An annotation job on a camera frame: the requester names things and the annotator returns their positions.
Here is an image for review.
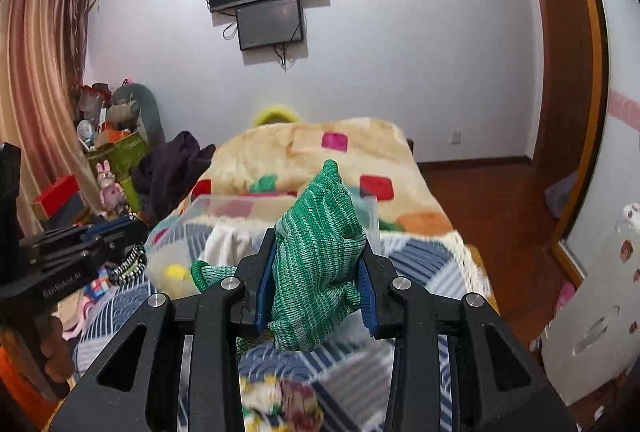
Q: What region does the green knitted glove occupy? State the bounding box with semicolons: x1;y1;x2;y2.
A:
191;159;369;353

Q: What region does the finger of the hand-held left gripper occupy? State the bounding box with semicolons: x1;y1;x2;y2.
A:
39;236;137;274
20;217;149;260

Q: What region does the dark purple garment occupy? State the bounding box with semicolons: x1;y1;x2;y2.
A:
131;131;217;226

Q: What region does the person's left hand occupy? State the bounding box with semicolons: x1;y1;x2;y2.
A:
43;304;77;385

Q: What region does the white cloth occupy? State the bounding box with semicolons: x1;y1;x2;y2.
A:
204;218;275;274

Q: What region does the white foam panel with cutouts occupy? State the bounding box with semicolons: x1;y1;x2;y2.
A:
539;202;640;409

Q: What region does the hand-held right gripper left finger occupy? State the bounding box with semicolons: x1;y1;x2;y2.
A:
50;228;277;432

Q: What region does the green cardboard box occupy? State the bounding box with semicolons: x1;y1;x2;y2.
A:
87;129;149;213

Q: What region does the floral cloth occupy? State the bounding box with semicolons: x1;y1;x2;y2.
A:
238;372;322;432

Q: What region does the pink rabbit toy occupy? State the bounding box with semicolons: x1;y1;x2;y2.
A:
96;160;129;219

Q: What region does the grey plush toy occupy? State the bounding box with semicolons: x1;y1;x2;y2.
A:
110;83;167;148

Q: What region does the small black monitor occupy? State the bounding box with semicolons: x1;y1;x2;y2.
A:
235;0;306;52

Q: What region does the beige blanket with coloured squares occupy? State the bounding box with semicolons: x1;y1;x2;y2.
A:
189;116;454;239

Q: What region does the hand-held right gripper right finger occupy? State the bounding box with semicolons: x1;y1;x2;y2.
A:
355;243;582;432

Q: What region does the striped pink curtain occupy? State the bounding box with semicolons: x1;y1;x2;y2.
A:
0;0;104;238

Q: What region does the red box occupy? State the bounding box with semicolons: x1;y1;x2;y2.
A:
32;174;82;219

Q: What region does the pink colourful cloth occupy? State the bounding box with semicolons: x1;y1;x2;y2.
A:
61;264;123;344

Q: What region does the clear plastic storage box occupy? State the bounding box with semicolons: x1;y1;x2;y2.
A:
145;194;382;299

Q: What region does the black television cable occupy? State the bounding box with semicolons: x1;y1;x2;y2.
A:
272;43;296;73

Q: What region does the wooden door frame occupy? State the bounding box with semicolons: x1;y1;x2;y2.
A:
455;0;612;289

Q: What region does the yellow plush item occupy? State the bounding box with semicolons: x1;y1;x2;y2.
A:
251;104;302;128

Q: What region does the orange cloth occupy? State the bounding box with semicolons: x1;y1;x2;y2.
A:
0;339;58;419

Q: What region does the black white braided cord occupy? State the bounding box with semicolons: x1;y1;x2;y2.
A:
107;244;149;286

